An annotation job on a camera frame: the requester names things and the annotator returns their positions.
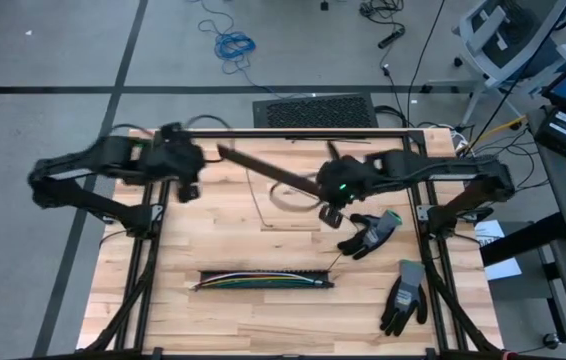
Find black floor cable heap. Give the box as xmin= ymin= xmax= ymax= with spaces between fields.
xmin=359 ymin=0 xmax=405 ymax=21

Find black duct cover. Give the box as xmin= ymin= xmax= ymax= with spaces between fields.
xmin=216 ymin=143 xmax=325 ymax=200

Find black desk leg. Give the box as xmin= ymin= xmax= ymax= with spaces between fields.
xmin=480 ymin=212 xmax=566 ymax=269

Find small black computer box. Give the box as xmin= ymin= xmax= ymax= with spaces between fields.
xmin=534 ymin=107 xmax=566 ymax=160

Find black power strip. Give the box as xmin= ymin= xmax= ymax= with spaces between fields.
xmin=376 ymin=27 xmax=407 ymax=50

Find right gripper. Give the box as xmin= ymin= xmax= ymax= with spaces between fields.
xmin=315 ymin=142 xmax=370 ymax=230

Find blue floor cable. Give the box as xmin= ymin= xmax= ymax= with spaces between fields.
xmin=197 ymin=0 xmax=259 ymax=76

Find grey desk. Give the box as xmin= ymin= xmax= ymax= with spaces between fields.
xmin=527 ymin=99 xmax=566 ymax=360

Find white paper sheet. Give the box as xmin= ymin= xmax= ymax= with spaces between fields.
xmin=475 ymin=219 xmax=523 ymax=281

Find black glove green cuff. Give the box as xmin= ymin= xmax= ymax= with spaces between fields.
xmin=336 ymin=209 xmax=404 ymax=261

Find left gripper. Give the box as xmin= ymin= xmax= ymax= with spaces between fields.
xmin=150 ymin=123 xmax=225 ymax=204

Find black slotted cable duct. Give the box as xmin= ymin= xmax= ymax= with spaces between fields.
xmin=197 ymin=269 xmax=337 ymax=292

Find black glove grey cuff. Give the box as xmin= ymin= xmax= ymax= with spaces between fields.
xmin=379 ymin=258 xmax=429 ymax=337

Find green cable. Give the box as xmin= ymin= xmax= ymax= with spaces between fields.
xmin=202 ymin=280 xmax=320 ymax=291

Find yellow floor cable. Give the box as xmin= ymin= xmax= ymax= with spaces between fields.
xmin=467 ymin=115 xmax=528 ymax=151

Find black sleeved camera cable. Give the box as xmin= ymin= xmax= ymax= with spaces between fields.
xmin=268 ymin=179 xmax=325 ymax=214
xmin=182 ymin=113 xmax=234 ymax=132

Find black aluminium table frame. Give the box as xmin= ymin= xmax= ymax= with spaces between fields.
xmin=82 ymin=128 xmax=507 ymax=360

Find thin black hanging cable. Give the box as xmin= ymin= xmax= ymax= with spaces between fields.
xmin=462 ymin=0 xmax=566 ymax=156
xmin=406 ymin=0 xmax=448 ymax=126

